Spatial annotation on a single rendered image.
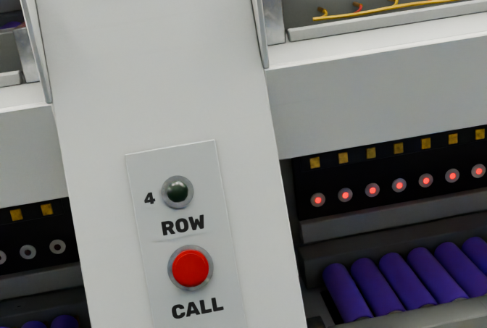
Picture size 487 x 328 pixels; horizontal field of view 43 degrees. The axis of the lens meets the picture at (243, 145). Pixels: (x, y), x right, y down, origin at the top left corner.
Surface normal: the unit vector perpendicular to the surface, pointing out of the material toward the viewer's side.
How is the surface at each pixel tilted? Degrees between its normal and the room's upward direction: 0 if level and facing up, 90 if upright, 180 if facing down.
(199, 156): 90
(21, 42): 110
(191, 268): 90
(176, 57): 90
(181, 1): 90
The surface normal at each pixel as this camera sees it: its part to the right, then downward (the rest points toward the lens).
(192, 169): 0.09, 0.00
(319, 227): 0.14, 0.32
